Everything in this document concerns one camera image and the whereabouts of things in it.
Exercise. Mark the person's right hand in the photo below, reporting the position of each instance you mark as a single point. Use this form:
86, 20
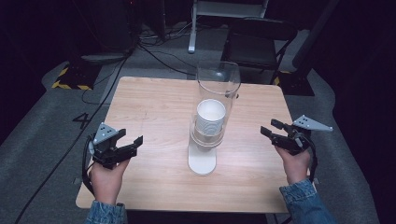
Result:
297, 166

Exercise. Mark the black yellow striped base plate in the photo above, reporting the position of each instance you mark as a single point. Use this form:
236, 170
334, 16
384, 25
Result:
297, 84
77, 76

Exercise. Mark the dark slanted pole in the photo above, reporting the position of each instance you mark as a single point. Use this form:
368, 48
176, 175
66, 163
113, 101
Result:
314, 34

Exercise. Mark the white paper cup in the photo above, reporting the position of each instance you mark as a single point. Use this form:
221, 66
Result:
211, 116

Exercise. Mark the white metal stand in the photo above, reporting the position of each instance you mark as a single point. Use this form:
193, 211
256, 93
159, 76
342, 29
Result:
199, 18

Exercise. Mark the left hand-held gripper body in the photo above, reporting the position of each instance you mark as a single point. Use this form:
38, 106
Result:
104, 146

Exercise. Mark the clear tube cup dispenser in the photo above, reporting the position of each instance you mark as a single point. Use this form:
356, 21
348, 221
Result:
202, 160

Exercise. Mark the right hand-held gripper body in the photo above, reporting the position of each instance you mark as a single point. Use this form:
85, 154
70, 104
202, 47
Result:
297, 141

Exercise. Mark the grey flat stand base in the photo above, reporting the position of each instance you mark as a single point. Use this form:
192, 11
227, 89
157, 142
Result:
104, 58

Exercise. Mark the person's left hand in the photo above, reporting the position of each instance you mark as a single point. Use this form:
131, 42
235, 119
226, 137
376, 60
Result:
107, 182

